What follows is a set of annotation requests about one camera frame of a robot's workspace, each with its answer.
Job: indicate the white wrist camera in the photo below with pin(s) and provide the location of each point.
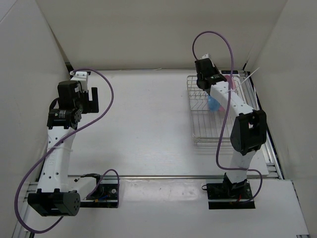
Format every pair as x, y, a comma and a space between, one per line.
206, 56
82, 78

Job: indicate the pink plastic plate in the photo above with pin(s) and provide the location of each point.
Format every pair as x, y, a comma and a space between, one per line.
233, 87

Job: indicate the black xdof label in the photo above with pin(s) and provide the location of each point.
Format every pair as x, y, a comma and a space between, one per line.
228, 72

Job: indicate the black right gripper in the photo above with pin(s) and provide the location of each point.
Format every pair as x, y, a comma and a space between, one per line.
215, 70

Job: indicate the metal wire dish rack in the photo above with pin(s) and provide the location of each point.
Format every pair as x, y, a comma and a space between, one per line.
206, 125

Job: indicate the white zip tie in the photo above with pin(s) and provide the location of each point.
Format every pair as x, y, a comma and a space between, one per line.
247, 78

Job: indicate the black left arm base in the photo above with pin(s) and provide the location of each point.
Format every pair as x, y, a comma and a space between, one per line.
99, 191

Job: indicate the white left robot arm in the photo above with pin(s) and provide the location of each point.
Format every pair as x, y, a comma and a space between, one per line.
54, 196

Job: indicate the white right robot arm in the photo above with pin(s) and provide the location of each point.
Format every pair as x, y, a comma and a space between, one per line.
249, 129

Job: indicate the blue plastic plate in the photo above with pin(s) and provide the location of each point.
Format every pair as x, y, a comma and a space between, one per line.
213, 104

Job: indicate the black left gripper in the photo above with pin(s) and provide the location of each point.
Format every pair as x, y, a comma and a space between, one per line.
87, 108

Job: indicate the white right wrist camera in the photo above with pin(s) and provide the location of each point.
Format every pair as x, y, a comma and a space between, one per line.
206, 56

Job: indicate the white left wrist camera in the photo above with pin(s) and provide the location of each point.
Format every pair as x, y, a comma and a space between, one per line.
82, 78

